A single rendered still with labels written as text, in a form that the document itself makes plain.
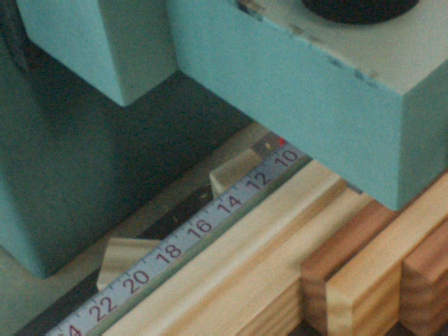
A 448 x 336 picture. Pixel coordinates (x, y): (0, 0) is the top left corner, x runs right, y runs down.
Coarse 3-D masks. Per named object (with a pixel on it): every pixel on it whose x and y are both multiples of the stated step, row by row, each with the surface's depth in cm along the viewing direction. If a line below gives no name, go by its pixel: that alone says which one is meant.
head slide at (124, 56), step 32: (32, 0) 45; (64, 0) 42; (96, 0) 40; (128, 0) 41; (160, 0) 42; (32, 32) 47; (64, 32) 44; (96, 32) 42; (128, 32) 42; (160, 32) 44; (64, 64) 47; (96, 64) 44; (128, 64) 43; (160, 64) 45; (128, 96) 44
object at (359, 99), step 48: (192, 0) 41; (240, 0) 38; (288, 0) 38; (432, 0) 37; (192, 48) 43; (240, 48) 40; (288, 48) 37; (336, 48) 36; (384, 48) 35; (432, 48) 35; (240, 96) 43; (288, 96) 40; (336, 96) 37; (384, 96) 35; (432, 96) 35; (336, 144) 39; (384, 144) 36; (432, 144) 38; (384, 192) 38
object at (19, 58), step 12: (0, 0) 47; (12, 0) 47; (0, 12) 48; (12, 12) 47; (12, 24) 48; (12, 36) 49; (24, 36) 49; (12, 48) 50; (24, 48) 49; (36, 48) 50; (24, 60) 50; (36, 60) 50
